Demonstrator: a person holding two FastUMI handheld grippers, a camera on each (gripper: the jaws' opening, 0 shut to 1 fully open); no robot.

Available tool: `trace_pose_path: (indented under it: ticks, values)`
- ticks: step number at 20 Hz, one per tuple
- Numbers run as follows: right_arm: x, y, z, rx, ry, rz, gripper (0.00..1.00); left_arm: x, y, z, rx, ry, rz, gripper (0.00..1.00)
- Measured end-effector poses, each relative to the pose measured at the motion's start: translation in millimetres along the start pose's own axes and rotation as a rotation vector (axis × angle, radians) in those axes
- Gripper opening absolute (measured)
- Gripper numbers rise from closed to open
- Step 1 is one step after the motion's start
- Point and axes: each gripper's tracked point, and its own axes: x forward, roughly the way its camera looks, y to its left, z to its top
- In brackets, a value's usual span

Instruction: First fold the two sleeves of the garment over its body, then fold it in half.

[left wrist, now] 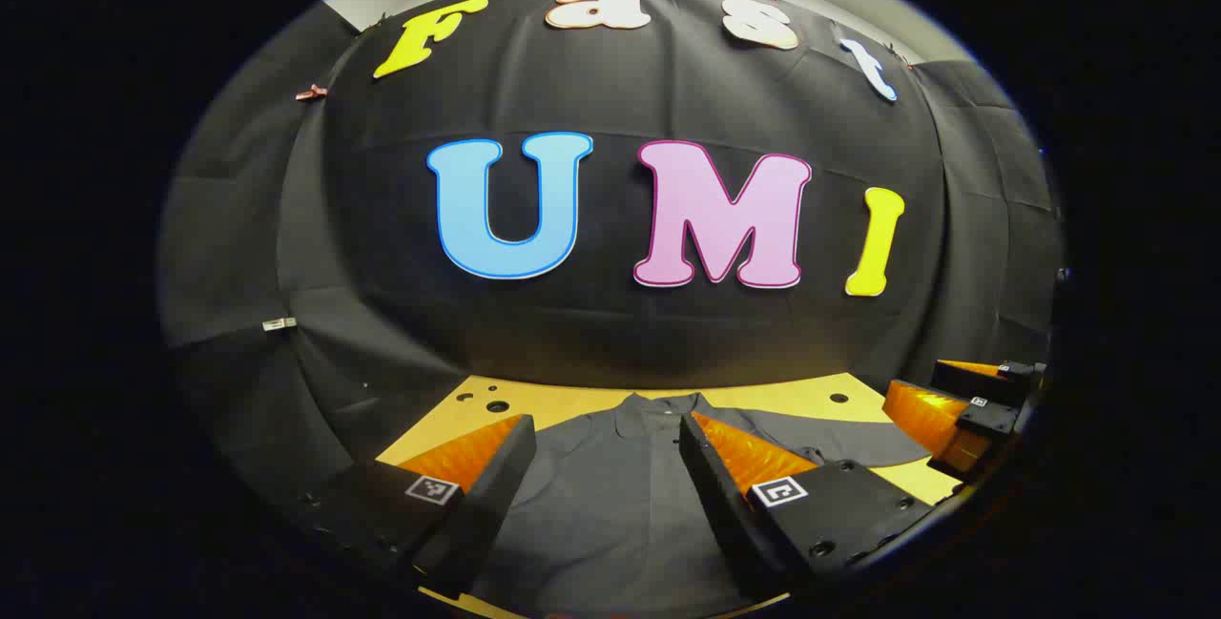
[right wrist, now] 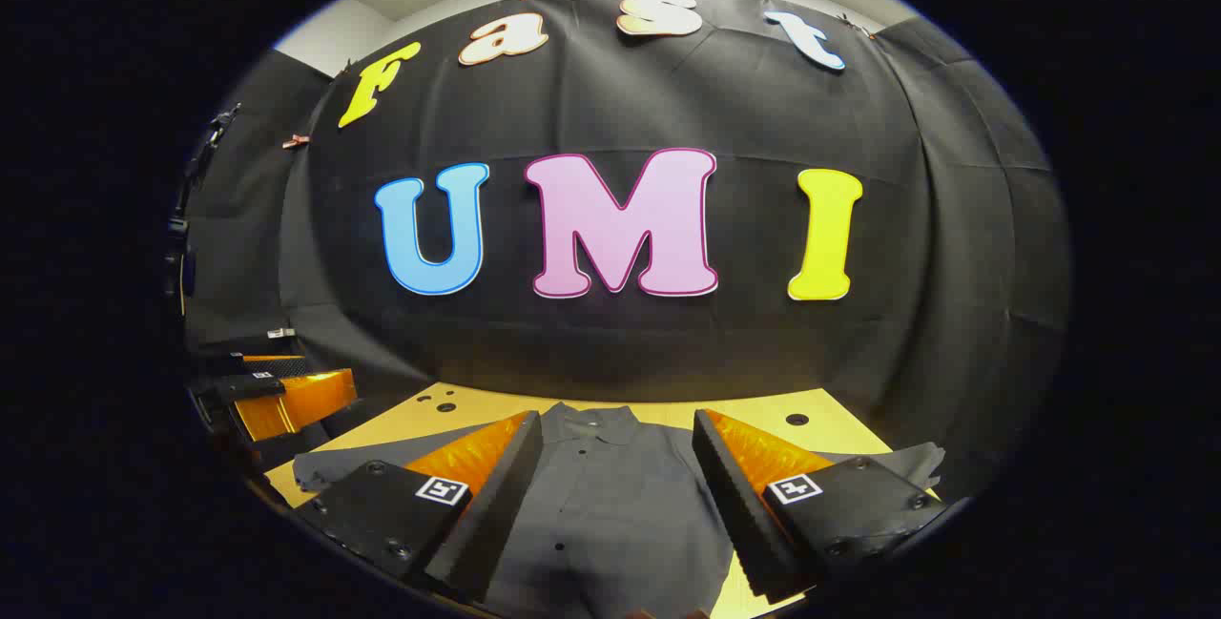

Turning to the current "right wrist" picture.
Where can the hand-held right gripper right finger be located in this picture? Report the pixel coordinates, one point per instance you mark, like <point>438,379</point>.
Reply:
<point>734,514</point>

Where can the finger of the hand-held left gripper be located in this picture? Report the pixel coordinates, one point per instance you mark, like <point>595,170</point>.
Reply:
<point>248,348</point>
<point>296,402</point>

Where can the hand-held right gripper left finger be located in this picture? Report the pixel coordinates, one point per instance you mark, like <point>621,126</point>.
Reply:
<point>506,505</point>

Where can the grey button shirt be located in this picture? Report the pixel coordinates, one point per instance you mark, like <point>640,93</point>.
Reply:
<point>610,524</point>

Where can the small silver clip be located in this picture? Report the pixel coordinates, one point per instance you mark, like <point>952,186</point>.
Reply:
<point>281,333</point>

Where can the black equipment stand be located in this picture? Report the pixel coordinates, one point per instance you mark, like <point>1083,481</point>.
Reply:
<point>179,261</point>

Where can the small red clip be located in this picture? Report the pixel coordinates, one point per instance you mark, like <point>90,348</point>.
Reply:
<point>296,140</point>

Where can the black backdrop cloth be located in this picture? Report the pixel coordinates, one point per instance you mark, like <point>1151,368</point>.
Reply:
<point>725,104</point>

